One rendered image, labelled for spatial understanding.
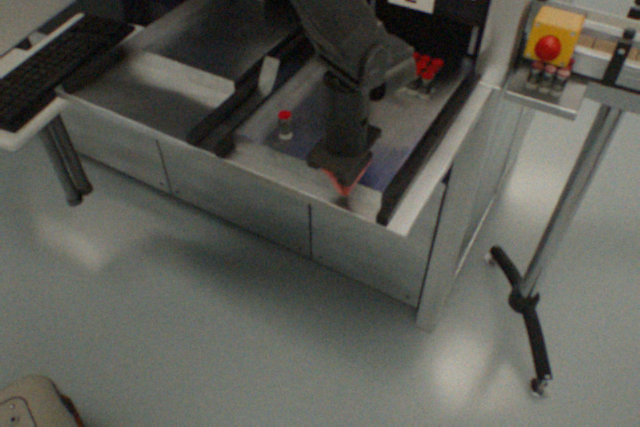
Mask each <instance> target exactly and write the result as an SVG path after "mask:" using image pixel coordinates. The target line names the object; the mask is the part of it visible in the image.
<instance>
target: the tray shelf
mask: <svg viewBox="0 0 640 427"><path fill-rule="evenodd" d="M394 35H396V34H394ZM396 36H397V37H399V38H400V39H402V40H403V41H405V42H406V43H408V44H409V45H411V46H412V47H414V52H416V53H418V54H419V55H420V57H421V56H429V57H430V58H431V62H432V60H434V59H439V60H441V61H443V66H442V74H441V80H440V81H443V82H446V83H449V84H452V85H455V84H456V83H457V82H458V80H459V79H460V77H461V76H462V75H463V73H464V72H466V77H465V80H466V79H467V77H468V76H469V74H470V73H471V72H472V71H474V67H475V63H476V57H473V56H469V55H466V54H463V53H459V52H456V51H452V50H449V49H445V48H442V47H438V46H435V45H431V44H428V43H424V42H421V41H417V40H414V39H410V38H407V37H403V36H400V35H396ZM314 50H315V47H314V46H313V45H312V43H311V42H310V41H309V42H308V43H307V44H306V45H305V46H304V47H303V48H302V49H301V50H300V51H299V52H297V53H296V54H295V55H294V56H293V57H292V58H291V59H290V60H289V61H288V62H287V63H286V64H284V65H283V66H282V67H281V68H280V69H279V70H278V71H277V75H276V78H275V82H274V86H273V89H274V88H275V87H276V86H278V85H279V84H280V83H281V82H282V81H283V80H284V79H285V78H286V77H287V76H288V75H289V74H290V73H291V72H292V71H293V70H294V69H295V68H296V67H297V66H298V65H300V64H301V63H302V62H303V61H304V60H305V59H306V58H307V57H308V56H309V55H310V54H311V53H312V52H313V51H314ZM420 57H419V61H420ZM273 89H272V90H273ZM493 89H494V87H492V86H489V85H486V84H482V83H479V82H478V84H477V85H476V87H475V89H474V90H473V92H472V93H471V95H470V96H469V98H468V100H467V101H466V103H465V104H464V106H463V107H462V109H461V111H460V112H459V114H458V115H457V117H456V118H455V120H454V122H453V123H452V125H451V126H450V128H449V129H448V131H447V133H446V134H445V136H444V137H443V139H442V140H441V142H440V144H439V145H438V147H437V148H436V150H435V151H434V153H433V155H432V156H431V158H430V159H429V162H428V163H427V165H426V167H425V168H424V170H423V171H422V173H421V174H420V176H419V178H418V179H417V181H416V182H415V184H414V185H413V187H412V189H411V190H410V192H409V193H408V195H407V196H406V198H405V200H404V201H403V203H402V204H401V206H400V207H399V209H398V211H397V212H396V214H395V215H394V217H393V218H392V220H391V222H390V223H389V225H388V226H387V227H384V226H382V225H379V224H377V223H376V216H377V214H378V212H379V211H380V210H379V209H376V208H374V207H372V206H369V205H367V204H364V203H362V202H360V201H357V200H355V199H352V198H349V197H347V196H346V197H345V196H342V195H340V194H338V193H337V192H335V191H332V190H330V189H328V188H325V187H323V186H320V185H318V184H316V183H313V182H311V181H309V180H306V179H304V178H301V177H299V176H297V175H294V174H292V173H289V172H287V171H285V170H282V169H280V168H278V166H275V165H273V164H270V163H268V162H266V161H263V160H261V159H258V158H256V157H254V156H251V155H249V154H247V153H244V152H242V151H239V150H237V149H235V148H234V149H233V150H232V151H231V152H230V153H229V154H228V155H227V156H226V157H224V158H220V157H218V156H216V155H215V152H214V146H215V145H216V144H217V143H218V142H219V141H220V140H221V139H222V138H223V137H224V136H225V135H226V134H227V133H228V132H229V131H230V130H231V129H229V128H227V127H225V126H222V125H221V124H222V123H223V122H224V121H226V120H227V119H228V118H229V117H230V116H231V115H232V114H233V113H234V112H236V111H237V110H238V109H239V108H240V107H241V106H242V105H243V104H244V103H246V102H247V101H248V100H249V99H250V98H251V97H252V96H253V95H255V93H256V91H255V92H254V93H253V94H252V95H251V96H250V97H249V98H248V99H247V100H246V101H245V102H243V103H242V104H241V105H240V106H239V107H238V108H237V109H236V110H235V111H234V112H233V113H232V114H230V115H229V116H228V117H227V118H226V119H225V120H224V121H223V122H222V123H221V124H220V125H219V126H218V127H216V128H215V129H214V130H213V131H212V132H211V133H210V134H209V135H208V136H207V137H206V138H205V139H204V140H202V141H201V142H200V143H199V144H198V145H197V146H195V147H193V146H191V145H188V144H187V143H186V139H185V138H186V134H187V133H189V132H190V131H191V130H192V129H193V128H194V127H195V126H196V125H198V124H199V123H200V122H201V121H202V120H203V119H204V118H205V117H206V116H208V115H209V114H210V113H211V112H212V111H213V110H214V109H215V108H217V107H218V106H219V105H220V104H221V103H222V102H223V101H224V100H226V99H227V98H228V97H229V95H226V94H223V93H221V92H218V91H215V90H212V89H210V88H207V87H204V86H202V85H199V84H196V83H193V82H191V81H188V80H185V79H183V78H180V77H177V76H175V75H172V74H169V73H166V72H164V71H161V70H158V69H156V68H154V69H153V68H150V67H147V66H145V65H142V64H139V63H137V62H134V61H131V60H129V59H127V58H124V59H123V60H121V61H120V62H118V63H117V64H115V65H114V66H113V67H111V68H110V69H108V70H107V71H105V72H104V73H102V74H101V75H100V76H98V77H97V78H95V79H94V80H92V81H91V82H89V83H88V84H86V85H85V86H84V87H82V88H81V89H79V90H78V91H76V92H75V93H73V94H72V95H71V96H70V95H68V94H66V93H65V92H64V90H63V87H62V84H61V85H60V86H58V87H57V88H55V91H56V93H57V96H58V97H59V98H61V99H63V100H65V101H67V102H69V103H72V104H74V105H76V106H79V107H81V108H84V109H86V110H88V111H91V112H93V113H95V114H98V115H100V116H102V117H105V118H107V119H109V120H112V121H114V122H116V123H119V124H121V125H124V126H126V127H128V128H131V129H133V130H135V131H138V132H140V133H142V134H145V135H147V136H149V137H152V138H154V139H156V140H159V141H160V142H163V143H165V144H167V145H170V146H172V147H174V148H177V149H179V150H181V151H184V152H186V153H188V154H191V155H193V156H196V157H198V158H200V159H203V160H205V161H208V162H211V163H213V164H215V165H218V166H220V167H222V168H225V169H227V170H229V171H232V172H234V173H237V174H239V175H241V176H244V177H246V178H248V179H251V180H253V181H255V182H258V183H260V184H262V185H265V186H267V187H269V188H272V189H274V190H277V191H279V192H281V193H284V194H286V195H288V196H291V197H293V198H295V199H298V200H300V201H302V202H305V203H307V204H309V205H312V206H314V207H317V208H319V209H321V210H324V211H326V212H328V213H331V214H333V215H335V216H338V217H340V218H342V219H345V220H347V221H351V222H353V223H355V224H358V225H360V226H362V227H365V228H367V229H369V230H372V231H374V232H376V233H379V234H381V235H383V236H386V237H388V238H391V239H393V240H395V241H398V242H400V243H405V242H406V240H407V238H408V237H409V235H410V233H411V232H412V230H413V228H414V227H415V225H416V223H417V222H418V220H419V218H420V216H421V215H422V213H423V211H424V210H425V208H426V206H427V205H428V203H429V201H430V200H431V198H432V196H433V195H434V193H435V191H436V189H437V188H438V186H439V184H440V183H441V181H442V179H443V178H444V176H445V174H446V173H447V171H448V169H449V168H450V166H451V164H452V162H453V161H454V159H455V157H456V156H457V154H458V151H459V150H460V148H461V146H462V145H463V143H464V141H465V140H466V138H467V136H468V135H469V133H470V131H471V129H472V128H473V126H474V124H475V123H476V121H477V119H478V118H479V116H480V114H481V113H482V111H483V109H484V108H485V106H486V104H487V102H488V101H489V99H490V97H491V96H492V93H493Z"/></svg>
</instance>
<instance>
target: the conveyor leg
mask: <svg viewBox="0 0 640 427"><path fill-rule="evenodd" d="M591 101H594V100H591ZM594 102H597V101H594ZM597 103H601V102H597ZM627 111H628V110H624V109H621V108H618V107H614V106H611V105H607V104H604V103H601V104H600V106H599V109H598V111H597V113H596V115H595V117H594V120H593V122H592V126H591V128H590V131H589V133H588V135H587V137H586V139H585V142H584V144H583V146H582V148H581V150H580V153H579V155H578V157H577V159H576V161H575V164H574V166H573V168H572V170H571V172H570V175H569V177H568V179H567V181H566V183H565V186H564V188H563V190H562V192H561V194H560V197H559V199H558V201H557V203H556V205H555V208H554V210H553V212H552V214H551V216H550V219H549V221H548V223H547V225H546V227H545V230H544V232H543V234H542V236H541V238H540V241H539V243H538V245H537V247H536V249H535V252H534V254H533V256H532V258H531V260H530V263H529V265H528V267H527V269H526V271H525V274H524V276H523V278H522V280H521V282H520V285H519V287H518V289H517V294H518V295H519V297H520V298H522V299H524V300H532V299H534V297H535V295H536V293H537V291H538V289H539V287H540V285H541V283H542V281H543V279H544V277H545V275H546V273H547V271H548V269H549V267H550V265H551V263H552V261H553V259H554V258H555V256H556V254H557V252H558V250H559V248H560V246H561V244H562V242H563V240H564V238H565V236H566V234H567V232H568V230H569V228H570V226H571V224H572V222H573V220H574V218H575V216H576V214H577V212H578V210H579V208H580V206H581V204H582V202H583V200H584V198H585V196H586V194H587V192H588V190H589V188H590V186H591V184H592V182H593V180H594V178H595V176H596V174H597V172H598V170H599V168H600V166H601V164H602V162H603V158H604V156H605V154H606V152H607V150H608V148H609V146H610V144H611V142H612V140H613V138H614V136H615V134H616V132H617V130H618V129H619V127H620V125H621V123H622V121H623V119H624V117H625V115H626V113H627ZM628 112H631V111H628ZM631 113H635V112H631ZM635 114H638V113H635ZM638 115H640V114H638Z"/></svg>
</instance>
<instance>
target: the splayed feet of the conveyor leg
mask: <svg viewBox="0 0 640 427"><path fill-rule="evenodd" d="M483 261H484V263H485V264H486V265H488V266H490V267H497V266H499V268H500V269H501V270H502V272H503V273H504V275H505V277H506V278H507V280H508V282H509V284H510V286H511V288H512V289H511V291H510V293H509V295H508V304H509V306H510V307H511V308H512V309H513V310H514V311H515V312H517V313H520V314H522V317H523V320H524V324H525V327H526V331H527V335H528V339H529V343H530V348H531V353H532V358H533V363H534V367H535V372H536V377H534V378H532V379H531V381H530V383H529V389H530V391H531V392H532V394H533V395H534V396H536V397H538V398H542V399H544V398H547V397H548V396H549V395H550V393H551V389H552V387H551V384H550V383H549V382H548V381H549V380H553V375H552V371H551V366H550V362H549V357H548V353H547V348H546V344H545V339H544V335H543V331H542V327H541V324H540V321H539V317H538V314H537V311H536V306H537V304H538V302H539V300H540V295H539V292H538V291H537V293H536V295H535V297H534V299H532V300H524V299H522V298H520V297H519V295H518V294H517V289H518V287H519V285H520V282H521V280H522V276H521V274H520V272H519V271H518V269H517V268H516V266H515V265H514V263H513V262H512V261H511V259H510V258H509V257H508V256H507V254H506V253H505V252H504V250H503V249H502V248H501V247H500V246H499V245H494V246H492V247H491V248H490V250H489V252H486V253H485V254H484V255H483Z"/></svg>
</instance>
